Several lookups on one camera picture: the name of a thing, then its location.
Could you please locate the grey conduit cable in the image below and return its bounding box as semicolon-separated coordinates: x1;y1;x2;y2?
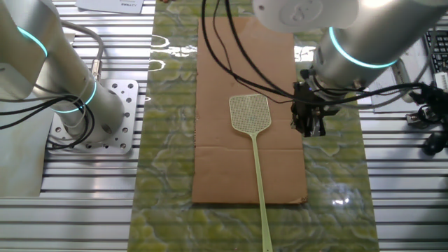
59;20;106;81

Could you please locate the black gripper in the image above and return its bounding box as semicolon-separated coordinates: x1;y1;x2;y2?
290;80;341;137

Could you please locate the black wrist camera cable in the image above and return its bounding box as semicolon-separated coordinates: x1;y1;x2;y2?
201;0;448;116

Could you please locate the silver finned camera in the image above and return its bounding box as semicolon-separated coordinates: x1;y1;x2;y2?
433;71;448;94

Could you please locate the white instruction paper sheet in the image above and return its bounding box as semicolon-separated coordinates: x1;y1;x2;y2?
75;0;145;15

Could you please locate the printed table paper sheet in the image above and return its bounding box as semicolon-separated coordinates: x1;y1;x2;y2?
363;34;438;113

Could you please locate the brown cardboard sheet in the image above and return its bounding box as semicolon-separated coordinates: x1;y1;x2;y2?
191;16;309;205

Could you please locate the black arm base cable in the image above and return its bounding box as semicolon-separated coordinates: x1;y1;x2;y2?
0;94;96;151

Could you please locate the green marble pattern mat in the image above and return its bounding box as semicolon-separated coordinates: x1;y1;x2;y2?
127;0;381;252

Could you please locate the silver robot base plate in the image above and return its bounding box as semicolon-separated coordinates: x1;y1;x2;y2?
46;78;140;156

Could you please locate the pale green flyswatter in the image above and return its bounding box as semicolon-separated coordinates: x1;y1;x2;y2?
228;93;274;252

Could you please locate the black keyboard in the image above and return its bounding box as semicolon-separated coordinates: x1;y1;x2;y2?
423;30;448;74

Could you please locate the black knob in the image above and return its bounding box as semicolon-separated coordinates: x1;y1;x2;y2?
421;131;448;157

